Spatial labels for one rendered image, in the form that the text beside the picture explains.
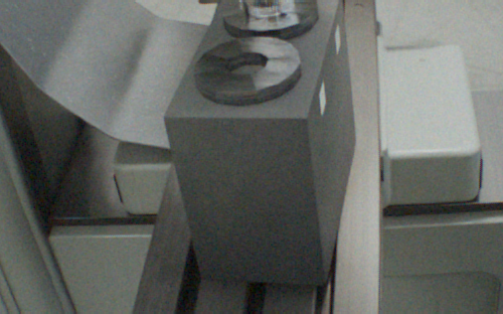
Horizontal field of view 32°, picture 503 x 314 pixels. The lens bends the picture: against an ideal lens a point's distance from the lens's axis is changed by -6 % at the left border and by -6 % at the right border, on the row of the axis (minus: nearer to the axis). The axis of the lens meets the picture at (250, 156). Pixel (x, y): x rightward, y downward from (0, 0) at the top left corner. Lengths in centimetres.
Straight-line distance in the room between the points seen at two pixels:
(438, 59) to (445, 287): 34
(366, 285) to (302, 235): 8
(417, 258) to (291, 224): 50
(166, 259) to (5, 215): 42
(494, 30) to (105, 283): 209
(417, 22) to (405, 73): 189
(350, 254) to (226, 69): 22
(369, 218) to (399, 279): 41
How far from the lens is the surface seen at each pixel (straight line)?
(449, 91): 127
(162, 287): 86
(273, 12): 82
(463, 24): 318
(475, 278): 131
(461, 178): 118
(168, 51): 133
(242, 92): 72
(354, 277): 83
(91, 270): 134
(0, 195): 123
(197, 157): 75
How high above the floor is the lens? 155
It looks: 36 degrees down
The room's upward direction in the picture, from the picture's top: 9 degrees counter-clockwise
